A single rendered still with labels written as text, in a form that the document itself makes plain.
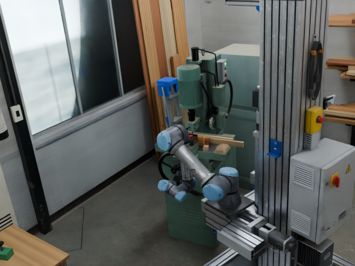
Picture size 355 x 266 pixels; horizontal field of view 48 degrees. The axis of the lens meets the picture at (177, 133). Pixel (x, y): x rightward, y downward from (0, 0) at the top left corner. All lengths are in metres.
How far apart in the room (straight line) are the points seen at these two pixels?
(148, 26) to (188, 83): 1.62
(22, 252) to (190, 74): 1.69
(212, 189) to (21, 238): 1.46
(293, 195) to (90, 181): 2.52
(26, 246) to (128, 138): 2.02
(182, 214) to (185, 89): 1.08
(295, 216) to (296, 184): 0.21
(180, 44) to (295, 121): 2.99
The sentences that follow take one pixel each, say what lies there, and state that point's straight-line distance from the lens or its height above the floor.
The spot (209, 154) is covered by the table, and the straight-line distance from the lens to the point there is 3.02.
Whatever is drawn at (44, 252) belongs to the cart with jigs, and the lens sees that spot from 2.91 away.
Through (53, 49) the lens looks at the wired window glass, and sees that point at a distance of 3.86.
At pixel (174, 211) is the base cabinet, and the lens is 3.46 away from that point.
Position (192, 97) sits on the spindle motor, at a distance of 3.01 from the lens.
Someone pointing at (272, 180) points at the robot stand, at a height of 1.01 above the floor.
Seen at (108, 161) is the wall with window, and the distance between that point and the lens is 4.44.
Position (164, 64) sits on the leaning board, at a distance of 4.74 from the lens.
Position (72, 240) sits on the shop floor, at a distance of 3.84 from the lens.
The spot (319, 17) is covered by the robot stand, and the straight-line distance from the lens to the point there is 2.18.
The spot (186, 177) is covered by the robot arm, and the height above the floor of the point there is 0.93.
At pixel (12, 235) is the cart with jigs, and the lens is 3.18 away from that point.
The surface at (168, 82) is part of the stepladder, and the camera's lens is 3.93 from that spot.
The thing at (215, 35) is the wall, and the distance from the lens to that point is 5.53.
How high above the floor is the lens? 2.24
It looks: 23 degrees down
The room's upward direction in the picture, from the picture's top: 5 degrees counter-clockwise
